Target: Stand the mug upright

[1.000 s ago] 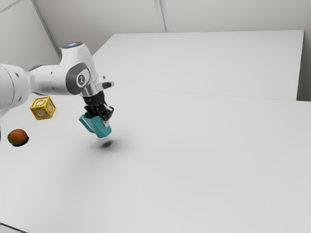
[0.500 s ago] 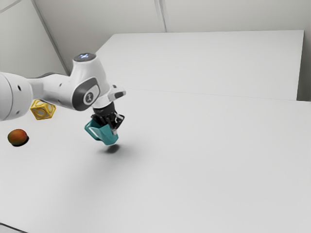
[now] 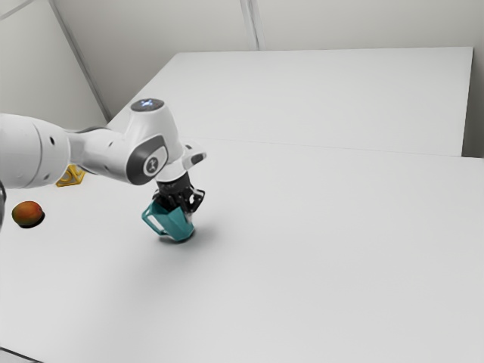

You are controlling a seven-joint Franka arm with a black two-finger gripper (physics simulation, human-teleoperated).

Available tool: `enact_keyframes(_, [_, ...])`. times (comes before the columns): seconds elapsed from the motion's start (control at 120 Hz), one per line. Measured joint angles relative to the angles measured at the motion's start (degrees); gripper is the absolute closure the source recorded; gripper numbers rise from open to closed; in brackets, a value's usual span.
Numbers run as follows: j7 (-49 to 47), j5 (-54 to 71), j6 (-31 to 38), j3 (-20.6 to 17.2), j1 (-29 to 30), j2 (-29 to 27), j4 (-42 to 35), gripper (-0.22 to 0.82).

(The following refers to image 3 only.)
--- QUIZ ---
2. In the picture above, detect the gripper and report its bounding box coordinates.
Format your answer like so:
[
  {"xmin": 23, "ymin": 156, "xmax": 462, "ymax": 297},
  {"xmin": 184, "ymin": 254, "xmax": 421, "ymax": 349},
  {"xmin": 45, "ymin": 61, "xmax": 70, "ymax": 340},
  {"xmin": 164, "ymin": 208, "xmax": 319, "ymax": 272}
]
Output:
[{"xmin": 151, "ymin": 172, "xmax": 206, "ymax": 225}]

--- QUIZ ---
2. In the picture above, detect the orange red mango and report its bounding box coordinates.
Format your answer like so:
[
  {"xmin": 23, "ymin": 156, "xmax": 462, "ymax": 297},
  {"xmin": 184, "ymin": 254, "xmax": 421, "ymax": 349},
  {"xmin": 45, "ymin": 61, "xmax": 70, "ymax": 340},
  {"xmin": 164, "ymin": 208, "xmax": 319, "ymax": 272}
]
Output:
[{"xmin": 11, "ymin": 200, "xmax": 44, "ymax": 227}]

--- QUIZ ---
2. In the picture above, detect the yellow wireframe object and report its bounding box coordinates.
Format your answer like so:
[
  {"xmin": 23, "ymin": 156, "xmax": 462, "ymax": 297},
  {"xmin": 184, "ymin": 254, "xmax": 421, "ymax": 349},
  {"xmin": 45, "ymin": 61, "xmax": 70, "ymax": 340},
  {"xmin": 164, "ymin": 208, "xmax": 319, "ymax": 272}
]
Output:
[{"xmin": 55, "ymin": 164, "xmax": 86, "ymax": 188}]

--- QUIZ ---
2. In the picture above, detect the teal faceted mug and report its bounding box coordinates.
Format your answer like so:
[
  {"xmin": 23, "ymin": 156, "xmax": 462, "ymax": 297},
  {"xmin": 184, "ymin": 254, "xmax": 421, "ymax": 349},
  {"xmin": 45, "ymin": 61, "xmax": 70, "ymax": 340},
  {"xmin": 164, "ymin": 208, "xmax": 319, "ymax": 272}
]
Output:
[{"xmin": 141, "ymin": 200, "xmax": 196, "ymax": 243}]

